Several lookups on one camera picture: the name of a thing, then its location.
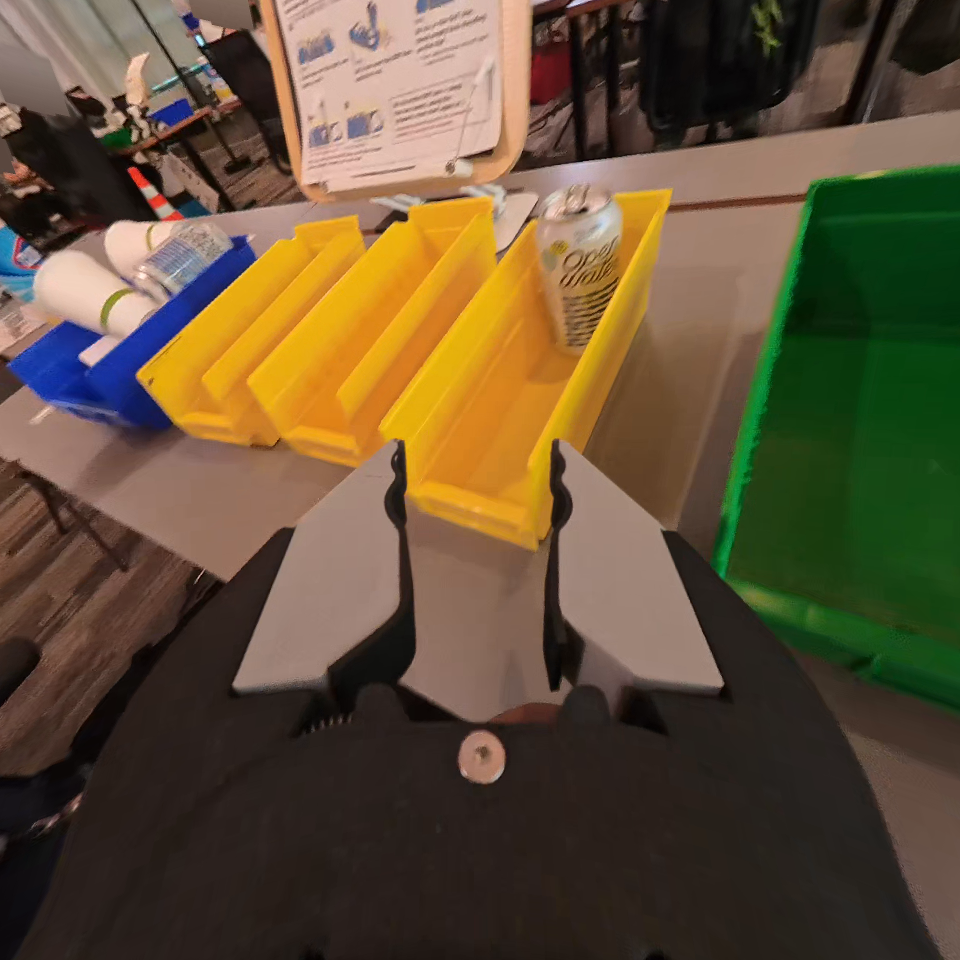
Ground yellow plastic bin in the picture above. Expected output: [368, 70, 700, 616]
[378, 187, 674, 552]
[136, 214, 369, 449]
[246, 196, 498, 468]

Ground instruction sheet on clipboard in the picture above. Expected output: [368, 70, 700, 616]
[258, 0, 534, 204]

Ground green plastic bin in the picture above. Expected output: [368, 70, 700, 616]
[710, 163, 960, 714]

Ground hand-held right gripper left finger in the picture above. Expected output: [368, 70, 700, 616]
[232, 438, 417, 695]

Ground orange traffic cone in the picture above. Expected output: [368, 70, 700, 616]
[126, 166, 185, 222]

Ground blue snack bag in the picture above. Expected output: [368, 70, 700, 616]
[0, 225, 43, 303]

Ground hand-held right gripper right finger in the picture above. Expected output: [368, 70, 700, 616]
[541, 438, 726, 717]

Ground clear plastic bottle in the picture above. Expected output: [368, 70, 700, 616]
[133, 221, 234, 305]

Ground blue plastic bin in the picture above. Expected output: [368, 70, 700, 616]
[7, 236, 258, 431]

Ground person's navy jacket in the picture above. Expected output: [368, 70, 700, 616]
[0, 772, 87, 960]

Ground white paper cup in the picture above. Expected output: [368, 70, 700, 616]
[33, 249, 162, 336]
[103, 219, 185, 275]

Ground printed instruction sheet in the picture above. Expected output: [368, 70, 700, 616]
[273, 0, 504, 192]

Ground white drink can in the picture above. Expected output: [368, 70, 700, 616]
[534, 183, 625, 357]

